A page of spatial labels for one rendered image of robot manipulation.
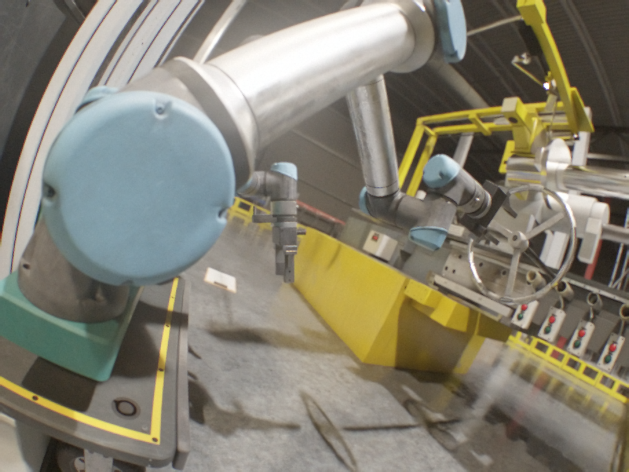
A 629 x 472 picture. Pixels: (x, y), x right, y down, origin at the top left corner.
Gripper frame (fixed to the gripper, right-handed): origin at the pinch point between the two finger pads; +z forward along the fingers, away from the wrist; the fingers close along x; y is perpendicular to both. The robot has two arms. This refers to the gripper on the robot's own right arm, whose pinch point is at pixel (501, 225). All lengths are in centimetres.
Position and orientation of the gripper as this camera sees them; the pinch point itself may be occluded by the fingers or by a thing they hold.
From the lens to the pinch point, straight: 86.4
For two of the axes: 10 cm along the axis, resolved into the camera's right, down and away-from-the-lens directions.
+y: 2.2, 4.7, -8.6
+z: 8.4, 3.6, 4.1
